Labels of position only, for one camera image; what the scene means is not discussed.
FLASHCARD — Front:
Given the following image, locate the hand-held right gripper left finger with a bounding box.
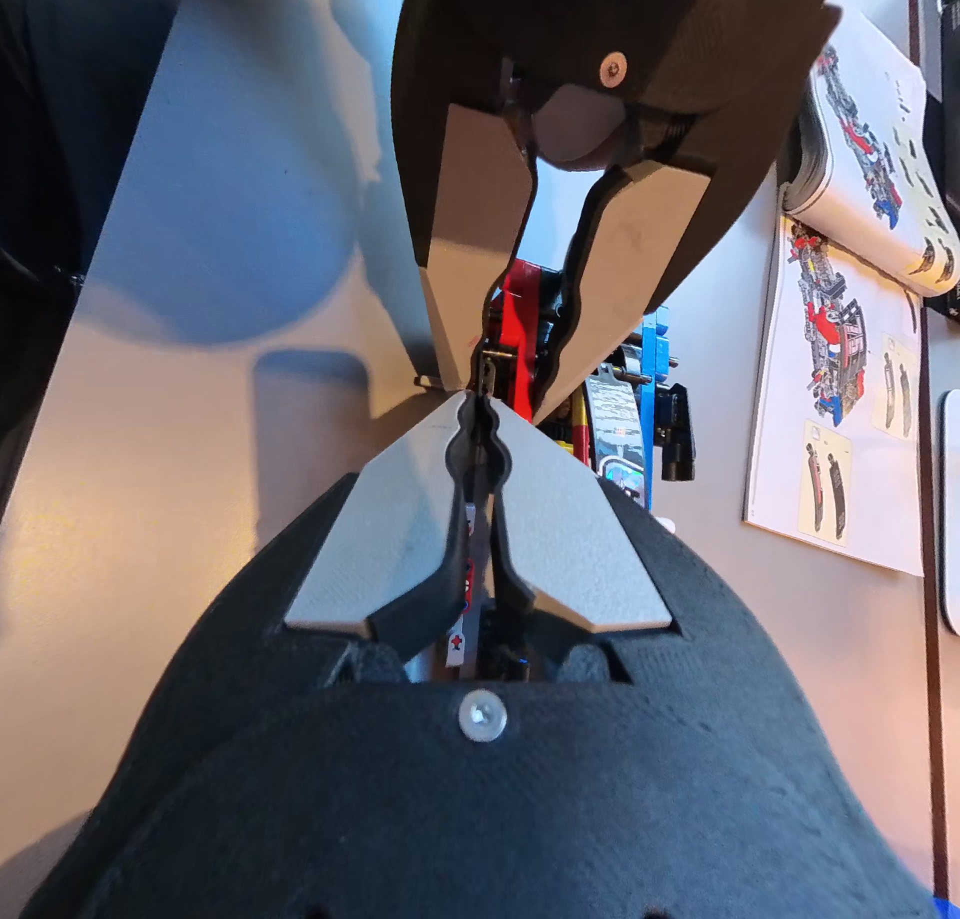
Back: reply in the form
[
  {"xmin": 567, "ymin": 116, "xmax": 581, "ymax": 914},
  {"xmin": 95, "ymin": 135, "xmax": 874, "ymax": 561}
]
[{"xmin": 285, "ymin": 391, "xmax": 475, "ymax": 663}]

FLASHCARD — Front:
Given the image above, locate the person's left hand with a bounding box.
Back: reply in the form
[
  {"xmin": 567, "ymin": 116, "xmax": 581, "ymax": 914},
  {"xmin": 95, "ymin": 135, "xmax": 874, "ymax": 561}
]
[{"xmin": 532, "ymin": 82, "xmax": 631, "ymax": 173}]

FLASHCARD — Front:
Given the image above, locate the open instruction booklet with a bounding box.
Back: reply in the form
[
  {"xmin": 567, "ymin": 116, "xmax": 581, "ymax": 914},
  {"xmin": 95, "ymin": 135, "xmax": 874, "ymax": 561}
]
[{"xmin": 742, "ymin": 4, "xmax": 960, "ymax": 577}]

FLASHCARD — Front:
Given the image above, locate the white plastic stand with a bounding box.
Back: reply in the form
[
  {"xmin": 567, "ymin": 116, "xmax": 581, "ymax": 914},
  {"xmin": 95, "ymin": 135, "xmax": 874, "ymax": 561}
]
[{"xmin": 941, "ymin": 390, "xmax": 960, "ymax": 635}]

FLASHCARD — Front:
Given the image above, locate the toy brick car assembly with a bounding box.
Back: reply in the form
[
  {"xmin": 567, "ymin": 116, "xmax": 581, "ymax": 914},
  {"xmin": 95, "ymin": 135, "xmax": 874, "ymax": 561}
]
[{"xmin": 442, "ymin": 259, "xmax": 699, "ymax": 684}]

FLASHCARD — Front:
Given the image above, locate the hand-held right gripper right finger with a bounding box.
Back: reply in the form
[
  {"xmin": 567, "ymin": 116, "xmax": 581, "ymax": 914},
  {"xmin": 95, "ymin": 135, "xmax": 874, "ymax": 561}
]
[{"xmin": 480, "ymin": 397, "xmax": 675, "ymax": 669}]

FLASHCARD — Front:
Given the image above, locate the grey desk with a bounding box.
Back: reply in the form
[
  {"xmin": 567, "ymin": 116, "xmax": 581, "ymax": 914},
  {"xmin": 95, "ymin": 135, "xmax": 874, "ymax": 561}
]
[{"xmin": 0, "ymin": 0, "xmax": 960, "ymax": 898}]

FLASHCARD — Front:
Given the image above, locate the black toy set box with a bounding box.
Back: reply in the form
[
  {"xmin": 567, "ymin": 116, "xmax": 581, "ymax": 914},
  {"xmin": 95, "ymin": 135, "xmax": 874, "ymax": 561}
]
[{"xmin": 918, "ymin": 0, "xmax": 960, "ymax": 320}]

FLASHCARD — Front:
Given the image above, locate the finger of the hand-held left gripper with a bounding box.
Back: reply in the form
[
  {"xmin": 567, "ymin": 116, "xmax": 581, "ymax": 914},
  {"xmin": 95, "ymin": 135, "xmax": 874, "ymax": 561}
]
[
  {"xmin": 417, "ymin": 101, "xmax": 541, "ymax": 395},
  {"xmin": 527, "ymin": 158, "xmax": 712, "ymax": 427}
]

